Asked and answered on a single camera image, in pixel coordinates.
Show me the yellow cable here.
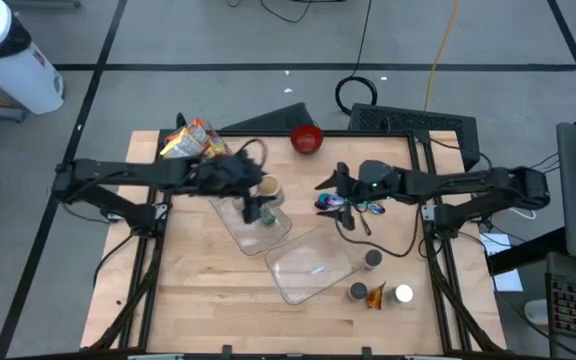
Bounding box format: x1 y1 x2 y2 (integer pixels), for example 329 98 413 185
423 0 462 112

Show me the small brown sauce packet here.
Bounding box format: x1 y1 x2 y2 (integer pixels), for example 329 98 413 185
365 281 388 311

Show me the tan lid brown jar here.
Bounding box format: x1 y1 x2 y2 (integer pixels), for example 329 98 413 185
256 173 286 207

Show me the purple label spice jar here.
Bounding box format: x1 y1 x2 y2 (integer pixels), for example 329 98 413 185
362 248 384 272

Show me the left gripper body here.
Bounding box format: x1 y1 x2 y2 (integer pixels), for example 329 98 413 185
192 152 267 199

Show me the red and black bowl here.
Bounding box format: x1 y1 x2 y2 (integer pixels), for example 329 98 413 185
290 124 325 155

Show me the colourful snack packet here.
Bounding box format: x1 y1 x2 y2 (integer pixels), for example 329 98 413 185
190 118 217 144

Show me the yellow snack packet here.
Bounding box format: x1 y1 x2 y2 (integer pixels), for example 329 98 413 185
160 130 189 160

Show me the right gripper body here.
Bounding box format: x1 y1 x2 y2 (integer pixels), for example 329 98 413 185
340 159 399 204

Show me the black metal spoon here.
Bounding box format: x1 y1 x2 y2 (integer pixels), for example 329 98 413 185
356 209 372 236

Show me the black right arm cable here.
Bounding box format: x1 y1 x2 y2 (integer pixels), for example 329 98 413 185
334 217 420 259

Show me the white paper sheet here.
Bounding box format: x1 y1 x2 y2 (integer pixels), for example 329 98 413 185
480 232 525 294

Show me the green white noodle packet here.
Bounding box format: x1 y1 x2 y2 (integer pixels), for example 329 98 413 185
175 127 207 159

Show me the black coiled cable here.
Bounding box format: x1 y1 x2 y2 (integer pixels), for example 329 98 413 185
334 0 379 117

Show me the white lid spice jar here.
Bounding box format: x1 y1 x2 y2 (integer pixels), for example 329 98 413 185
385 283 415 307

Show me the black angled panel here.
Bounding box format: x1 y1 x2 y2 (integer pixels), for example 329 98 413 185
222 102 314 132

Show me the clear plastic bin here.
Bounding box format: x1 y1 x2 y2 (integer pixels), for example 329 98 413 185
210 192 293 257
160 118 243 166
265 224 368 306

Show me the green lid spice jar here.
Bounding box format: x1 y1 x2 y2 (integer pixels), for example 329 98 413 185
259 205 278 227

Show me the white computer mouse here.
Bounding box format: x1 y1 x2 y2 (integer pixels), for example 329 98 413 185
523 298 549 326

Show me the black aluminium table frame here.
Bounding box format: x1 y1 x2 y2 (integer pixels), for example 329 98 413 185
85 127 507 360

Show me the grey keyboard desk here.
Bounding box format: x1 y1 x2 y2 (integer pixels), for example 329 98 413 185
544 251 576 360

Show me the orange label spice jar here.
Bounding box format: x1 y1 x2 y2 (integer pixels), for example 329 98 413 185
346 281 369 304

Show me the white trash can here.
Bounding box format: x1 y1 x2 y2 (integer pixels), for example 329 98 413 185
0 0 65 116

